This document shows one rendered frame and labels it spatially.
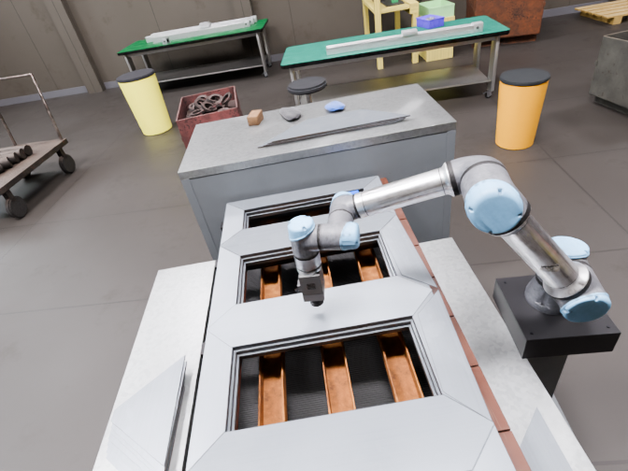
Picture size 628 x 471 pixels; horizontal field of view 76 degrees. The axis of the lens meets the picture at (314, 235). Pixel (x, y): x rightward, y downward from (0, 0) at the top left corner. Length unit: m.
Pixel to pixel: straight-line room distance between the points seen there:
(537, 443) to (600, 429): 0.96
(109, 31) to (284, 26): 3.18
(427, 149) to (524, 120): 2.05
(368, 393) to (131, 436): 0.75
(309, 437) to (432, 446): 0.29
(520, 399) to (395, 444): 0.46
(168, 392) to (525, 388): 1.07
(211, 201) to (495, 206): 1.39
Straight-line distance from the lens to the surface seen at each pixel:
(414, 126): 1.97
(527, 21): 7.30
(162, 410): 1.36
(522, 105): 3.91
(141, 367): 1.55
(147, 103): 5.77
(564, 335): 1.44
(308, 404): 1.50
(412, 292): 1.34
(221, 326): 1.37
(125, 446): 1.37
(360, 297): 1.34
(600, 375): 2.38
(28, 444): 2.72
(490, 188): 0.98
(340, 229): 1.07
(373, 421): 1.09
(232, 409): 1.21
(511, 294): 1.51
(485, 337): 1.49
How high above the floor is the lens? 1.83
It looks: 37 degrees down
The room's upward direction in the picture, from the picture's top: 11 degrees counter-clockwise
